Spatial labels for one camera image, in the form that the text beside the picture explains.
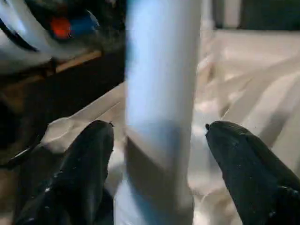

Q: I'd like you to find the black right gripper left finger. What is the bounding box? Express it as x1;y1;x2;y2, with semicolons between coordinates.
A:
13;120;116;225

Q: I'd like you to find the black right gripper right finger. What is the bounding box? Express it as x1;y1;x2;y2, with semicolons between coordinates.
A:
204;120;300;225

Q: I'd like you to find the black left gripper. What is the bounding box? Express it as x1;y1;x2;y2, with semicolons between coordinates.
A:
26;0;126;48

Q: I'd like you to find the white plastic table top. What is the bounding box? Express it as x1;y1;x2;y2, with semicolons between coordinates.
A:
40;28;300;225

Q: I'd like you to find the white plastic table leg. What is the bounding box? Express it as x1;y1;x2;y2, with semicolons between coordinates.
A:
112;0;203;225

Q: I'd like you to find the white cabinet with glass doors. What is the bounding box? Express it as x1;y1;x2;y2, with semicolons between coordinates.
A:
202;0;300;31

